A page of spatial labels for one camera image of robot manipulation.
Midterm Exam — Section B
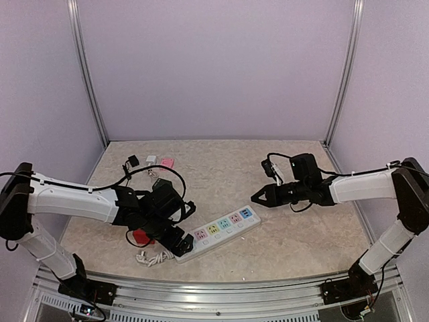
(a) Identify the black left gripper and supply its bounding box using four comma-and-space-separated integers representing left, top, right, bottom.
141, 214, 194, 257

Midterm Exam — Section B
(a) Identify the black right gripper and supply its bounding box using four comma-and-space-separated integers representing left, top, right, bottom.
251, 179, 310, 207

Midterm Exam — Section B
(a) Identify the red cube socket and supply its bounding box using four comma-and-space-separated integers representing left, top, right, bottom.
132, 229, 155, 248

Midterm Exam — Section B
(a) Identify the pink folding extension socket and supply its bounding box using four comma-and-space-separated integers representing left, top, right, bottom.
160, 158, 175, 170

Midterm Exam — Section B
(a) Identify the white usb charger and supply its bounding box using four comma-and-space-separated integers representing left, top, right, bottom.
145, 155, 158, 166

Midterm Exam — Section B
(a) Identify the white power strip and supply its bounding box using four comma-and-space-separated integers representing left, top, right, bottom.
175, 205, 261, 264

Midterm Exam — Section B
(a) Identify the black power adapter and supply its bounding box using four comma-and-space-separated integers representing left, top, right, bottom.
122, 155, 139, 180

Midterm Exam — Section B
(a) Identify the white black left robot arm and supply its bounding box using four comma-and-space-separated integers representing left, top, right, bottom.
1, 162, 196, 299

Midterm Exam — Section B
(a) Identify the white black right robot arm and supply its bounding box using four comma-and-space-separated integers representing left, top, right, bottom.
251, 153, 428, 298

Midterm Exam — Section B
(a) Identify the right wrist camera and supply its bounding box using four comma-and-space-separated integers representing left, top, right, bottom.
261, 159, 284, 186

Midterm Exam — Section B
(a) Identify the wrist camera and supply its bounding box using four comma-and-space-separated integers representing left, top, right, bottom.
178, 201, 196, 223
261, 159, 284, 186

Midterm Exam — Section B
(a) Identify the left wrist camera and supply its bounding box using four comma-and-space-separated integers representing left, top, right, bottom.
178, 201, 196, 223

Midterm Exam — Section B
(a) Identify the white power strip cord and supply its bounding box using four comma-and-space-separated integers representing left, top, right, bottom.
135, 250, 176, 268

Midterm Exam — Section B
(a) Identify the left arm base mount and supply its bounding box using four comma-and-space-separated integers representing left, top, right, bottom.
58, 278, 118, 306

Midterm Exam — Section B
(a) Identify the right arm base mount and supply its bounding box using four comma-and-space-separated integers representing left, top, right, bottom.
320, 278, 378, 305

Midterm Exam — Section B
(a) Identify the aluminium front rail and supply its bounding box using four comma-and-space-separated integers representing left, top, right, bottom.
20, 266, 417, 321

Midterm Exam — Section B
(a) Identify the right aluminium frame post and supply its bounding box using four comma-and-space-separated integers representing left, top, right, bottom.
323, 0, 365, 150

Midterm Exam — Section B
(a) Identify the aluminium frame post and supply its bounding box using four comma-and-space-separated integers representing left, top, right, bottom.
66, 0, 110, 149
323, 0, 365, 150

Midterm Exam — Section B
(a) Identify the left aluminium frame post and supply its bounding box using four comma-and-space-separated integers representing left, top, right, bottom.
66, 0, 110, 149

